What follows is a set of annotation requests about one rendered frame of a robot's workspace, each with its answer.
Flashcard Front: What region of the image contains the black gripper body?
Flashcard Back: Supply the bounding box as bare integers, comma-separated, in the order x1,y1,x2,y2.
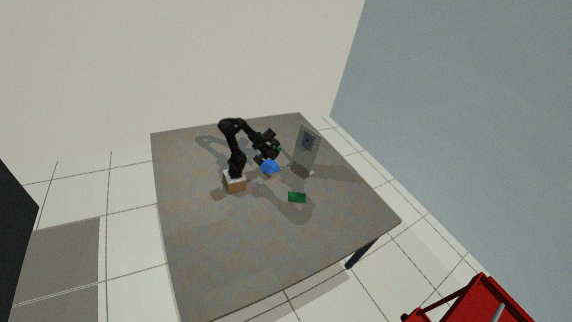
253,138,280,166

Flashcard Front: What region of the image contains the blue square patch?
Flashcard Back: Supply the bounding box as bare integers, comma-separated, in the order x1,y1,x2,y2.
259,159,281,175

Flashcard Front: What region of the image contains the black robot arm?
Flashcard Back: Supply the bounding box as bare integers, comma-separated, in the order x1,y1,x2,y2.
218,117,279,179

